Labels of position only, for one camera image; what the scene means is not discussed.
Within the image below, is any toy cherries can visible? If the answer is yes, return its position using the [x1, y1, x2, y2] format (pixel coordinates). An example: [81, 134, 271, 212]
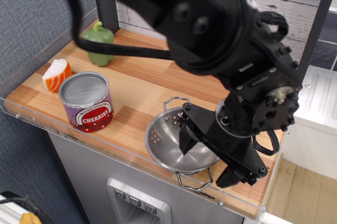
[58, 72, 114, 133]

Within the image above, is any black frame post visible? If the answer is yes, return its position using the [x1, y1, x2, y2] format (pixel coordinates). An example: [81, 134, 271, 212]
[298, 0, 332, 80]
[96, 0, 120, 34]

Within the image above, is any white toy sink unit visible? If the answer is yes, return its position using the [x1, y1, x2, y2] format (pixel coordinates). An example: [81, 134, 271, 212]
[281, 66, 336, 179]

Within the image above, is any green toy bell pepper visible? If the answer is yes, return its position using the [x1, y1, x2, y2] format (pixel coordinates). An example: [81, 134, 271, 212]
[82, 21, 114, 67]

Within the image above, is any black yellow object corner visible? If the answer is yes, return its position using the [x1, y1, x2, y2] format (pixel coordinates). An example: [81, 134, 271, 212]
[1, 191, 55, 223]

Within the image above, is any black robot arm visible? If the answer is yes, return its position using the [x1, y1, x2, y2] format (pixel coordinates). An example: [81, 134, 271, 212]
[68, 0, 302, 188]

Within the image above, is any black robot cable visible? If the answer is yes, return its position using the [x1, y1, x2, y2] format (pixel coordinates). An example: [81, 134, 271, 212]
[44, 0, 290, 156]

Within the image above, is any black left frame post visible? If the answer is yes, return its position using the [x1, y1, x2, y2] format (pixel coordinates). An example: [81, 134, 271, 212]
[96, 0, 120, 34]

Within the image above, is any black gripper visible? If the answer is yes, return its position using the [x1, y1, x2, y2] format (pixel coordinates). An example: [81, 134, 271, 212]
[179, 103, 268, 188]

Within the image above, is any silver water dispenser panel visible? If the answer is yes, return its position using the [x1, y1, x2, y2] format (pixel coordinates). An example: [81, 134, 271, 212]
[106, 177, 172, 223]

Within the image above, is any black right frame post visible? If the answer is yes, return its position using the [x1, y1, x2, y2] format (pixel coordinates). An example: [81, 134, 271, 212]
[298, 0, 332, 80]

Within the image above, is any silver metal colander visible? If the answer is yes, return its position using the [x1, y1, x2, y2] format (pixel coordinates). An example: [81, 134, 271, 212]
[145, 96, 219, 192]

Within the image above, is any grey toy fridge cabinet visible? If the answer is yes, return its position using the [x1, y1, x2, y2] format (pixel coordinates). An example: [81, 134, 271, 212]
[49, 133, 243, 223]

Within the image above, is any toy salmon sushi piece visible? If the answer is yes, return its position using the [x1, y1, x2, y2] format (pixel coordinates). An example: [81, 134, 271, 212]
[42, 58, 72, 93]

